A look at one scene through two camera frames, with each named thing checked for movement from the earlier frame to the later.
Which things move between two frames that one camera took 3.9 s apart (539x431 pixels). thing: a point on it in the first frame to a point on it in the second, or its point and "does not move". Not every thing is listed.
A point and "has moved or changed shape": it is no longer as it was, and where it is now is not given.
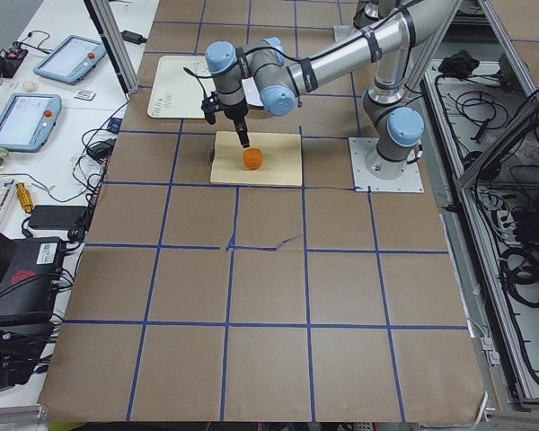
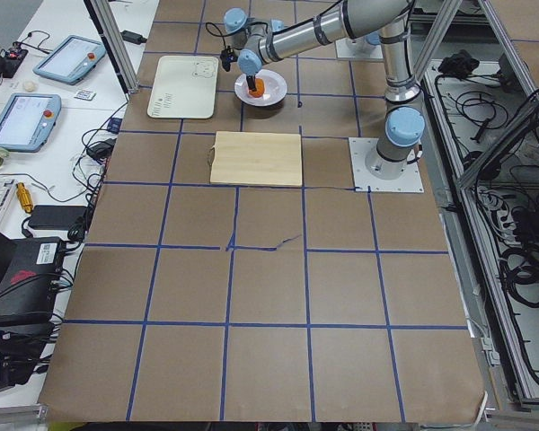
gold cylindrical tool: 24,197 does not move
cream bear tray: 175,92 does not move
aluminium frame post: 117,41 does not move
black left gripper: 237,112 to 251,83
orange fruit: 252,158 has moved or changed shape
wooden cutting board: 281,163 does not move
